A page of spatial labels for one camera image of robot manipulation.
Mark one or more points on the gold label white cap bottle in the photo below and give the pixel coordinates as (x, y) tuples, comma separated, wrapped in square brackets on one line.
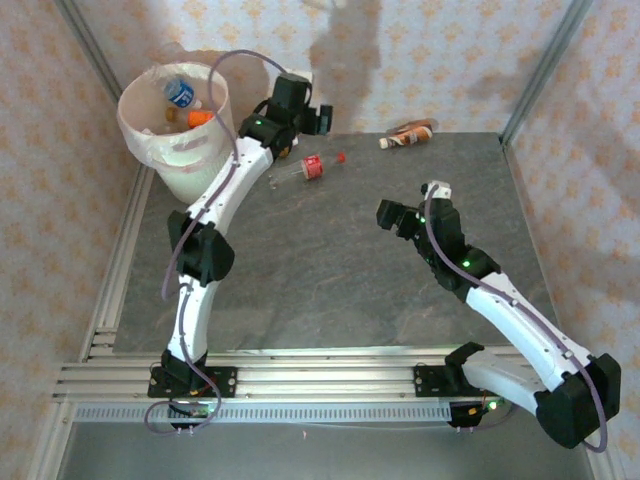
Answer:
[(285, 151)]

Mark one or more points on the red label plastic bottle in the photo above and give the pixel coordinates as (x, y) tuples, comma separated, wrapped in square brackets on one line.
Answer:
[(312, 166)]

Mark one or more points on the brown coffee plastic bottle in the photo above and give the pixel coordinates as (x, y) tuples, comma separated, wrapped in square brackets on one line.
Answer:
[(410, 135)]

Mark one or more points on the orange label plastic bottle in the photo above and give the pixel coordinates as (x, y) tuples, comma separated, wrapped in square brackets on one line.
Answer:
[(199, 119)]

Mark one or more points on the blue label plastic bottle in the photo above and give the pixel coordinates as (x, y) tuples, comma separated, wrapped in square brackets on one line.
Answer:
[(180, 92)]

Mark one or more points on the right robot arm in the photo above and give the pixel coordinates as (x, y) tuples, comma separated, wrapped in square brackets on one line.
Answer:
[(525, 325)]

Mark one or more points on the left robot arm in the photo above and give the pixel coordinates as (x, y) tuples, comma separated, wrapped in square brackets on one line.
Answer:
[(235, 170)]

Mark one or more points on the cream plastic bin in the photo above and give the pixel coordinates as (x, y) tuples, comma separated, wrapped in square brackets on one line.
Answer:
[(195, 180)]

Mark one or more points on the aluminium side rail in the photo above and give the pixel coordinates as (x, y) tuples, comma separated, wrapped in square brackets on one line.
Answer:
[(125, 225), (532, 240)]

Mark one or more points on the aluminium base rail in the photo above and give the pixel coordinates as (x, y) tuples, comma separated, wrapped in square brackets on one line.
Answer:
[(325, 380)]

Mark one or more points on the aluminium frame post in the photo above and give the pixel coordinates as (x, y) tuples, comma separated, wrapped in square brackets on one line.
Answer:
[(90, 50), (545, 70)]

